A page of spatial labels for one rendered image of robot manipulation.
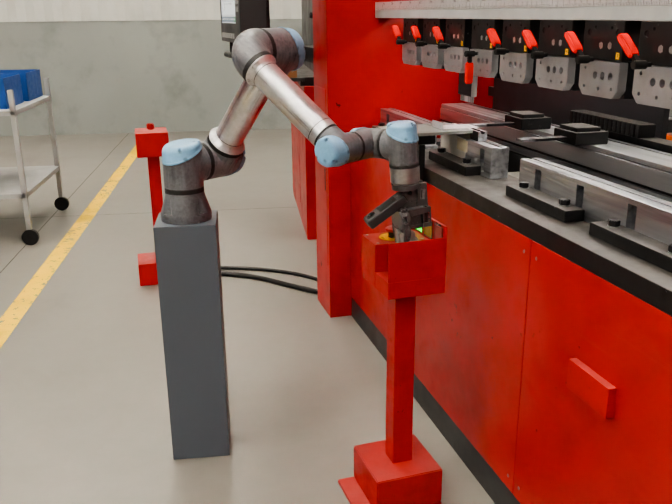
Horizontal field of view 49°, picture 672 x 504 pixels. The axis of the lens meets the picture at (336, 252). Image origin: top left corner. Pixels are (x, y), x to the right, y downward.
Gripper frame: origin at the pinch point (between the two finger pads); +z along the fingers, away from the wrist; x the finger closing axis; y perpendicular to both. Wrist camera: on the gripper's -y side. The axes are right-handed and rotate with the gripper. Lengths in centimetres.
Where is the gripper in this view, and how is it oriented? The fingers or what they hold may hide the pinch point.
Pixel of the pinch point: (402, 258)
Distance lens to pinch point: 194.8
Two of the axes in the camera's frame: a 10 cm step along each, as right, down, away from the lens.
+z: 0.9, 9.4, 3.3
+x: -3.1, -2.9, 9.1
